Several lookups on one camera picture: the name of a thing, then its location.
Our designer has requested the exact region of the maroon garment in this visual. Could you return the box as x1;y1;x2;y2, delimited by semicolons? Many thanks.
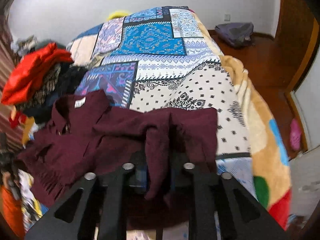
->
17;89;219;230

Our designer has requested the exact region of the blue patchwork bedspread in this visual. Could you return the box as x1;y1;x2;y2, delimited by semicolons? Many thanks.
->
67;7;255;193

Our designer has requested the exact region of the dark navy folded garment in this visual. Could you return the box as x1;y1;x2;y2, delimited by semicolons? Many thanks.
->
23;63;88;124

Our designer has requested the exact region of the yellow pillow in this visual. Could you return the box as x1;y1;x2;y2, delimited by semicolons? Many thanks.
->
107;10;130;21

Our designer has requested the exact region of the grey backpack on floor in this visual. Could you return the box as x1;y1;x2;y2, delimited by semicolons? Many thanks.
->
214;22;254;48

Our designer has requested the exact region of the black patterned folded garment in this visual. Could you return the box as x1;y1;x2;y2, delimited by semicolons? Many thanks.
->
15;63;61;112

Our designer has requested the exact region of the orange cartoon fleece blanket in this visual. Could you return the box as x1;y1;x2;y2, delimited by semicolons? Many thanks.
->
196;18;292;229

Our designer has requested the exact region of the pink slipper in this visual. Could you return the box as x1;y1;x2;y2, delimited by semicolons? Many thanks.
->
290;119;302;151

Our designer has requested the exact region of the red folded garment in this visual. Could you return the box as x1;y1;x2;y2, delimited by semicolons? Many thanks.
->
10;43;73;105

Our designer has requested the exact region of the striped red curtain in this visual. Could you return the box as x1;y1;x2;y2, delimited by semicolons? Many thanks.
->
1;11;23;151

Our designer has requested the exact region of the white wall socket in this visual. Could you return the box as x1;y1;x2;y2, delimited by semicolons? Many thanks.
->
224;14;231;21

